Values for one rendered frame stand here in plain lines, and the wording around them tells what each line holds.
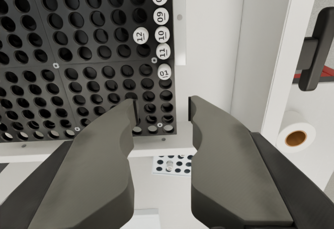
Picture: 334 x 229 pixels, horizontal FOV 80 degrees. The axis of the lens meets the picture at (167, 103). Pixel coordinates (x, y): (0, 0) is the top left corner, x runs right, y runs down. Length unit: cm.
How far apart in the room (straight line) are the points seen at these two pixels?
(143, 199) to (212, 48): 42
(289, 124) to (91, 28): 34
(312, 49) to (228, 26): 9
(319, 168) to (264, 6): 45
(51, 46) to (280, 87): 20
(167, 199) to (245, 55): 42
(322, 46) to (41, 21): 24
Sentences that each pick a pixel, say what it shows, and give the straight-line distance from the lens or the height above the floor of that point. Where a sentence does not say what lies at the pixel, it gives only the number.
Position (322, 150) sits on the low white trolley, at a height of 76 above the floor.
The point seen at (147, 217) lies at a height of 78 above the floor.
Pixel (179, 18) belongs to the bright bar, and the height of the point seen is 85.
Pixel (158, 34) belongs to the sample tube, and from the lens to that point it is 17.
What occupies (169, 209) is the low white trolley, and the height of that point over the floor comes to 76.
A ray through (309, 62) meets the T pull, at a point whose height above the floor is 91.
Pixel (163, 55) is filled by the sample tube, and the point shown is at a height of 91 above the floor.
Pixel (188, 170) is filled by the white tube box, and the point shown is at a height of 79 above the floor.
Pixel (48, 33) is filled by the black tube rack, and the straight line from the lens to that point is 21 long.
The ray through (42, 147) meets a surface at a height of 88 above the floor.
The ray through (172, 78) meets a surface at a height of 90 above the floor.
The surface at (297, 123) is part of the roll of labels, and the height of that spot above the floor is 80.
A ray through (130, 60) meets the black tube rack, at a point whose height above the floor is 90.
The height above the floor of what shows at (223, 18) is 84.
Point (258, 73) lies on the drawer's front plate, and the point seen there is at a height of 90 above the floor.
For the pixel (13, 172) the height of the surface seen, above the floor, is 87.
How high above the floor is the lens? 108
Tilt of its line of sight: 61 degrees down
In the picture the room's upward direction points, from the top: 179 degrees clockwise
